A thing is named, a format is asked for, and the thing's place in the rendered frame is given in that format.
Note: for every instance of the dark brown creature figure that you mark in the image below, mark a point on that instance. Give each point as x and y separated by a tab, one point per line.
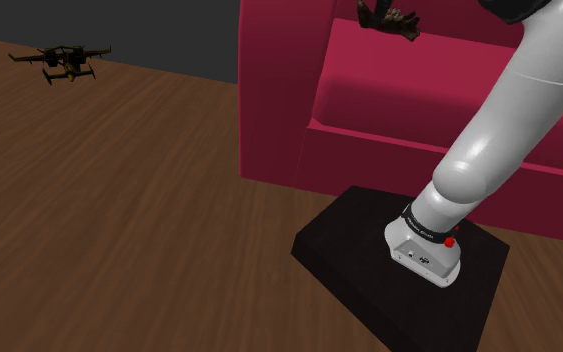
388	22

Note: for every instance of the black robot stand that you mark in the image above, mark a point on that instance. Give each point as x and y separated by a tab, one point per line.
359	253

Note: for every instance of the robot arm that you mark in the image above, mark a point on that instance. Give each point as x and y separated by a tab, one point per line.
515	122

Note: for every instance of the red sofa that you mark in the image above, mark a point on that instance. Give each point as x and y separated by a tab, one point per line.
281	97

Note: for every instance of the dark toy aircraft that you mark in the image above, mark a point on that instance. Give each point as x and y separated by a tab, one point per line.
64	62

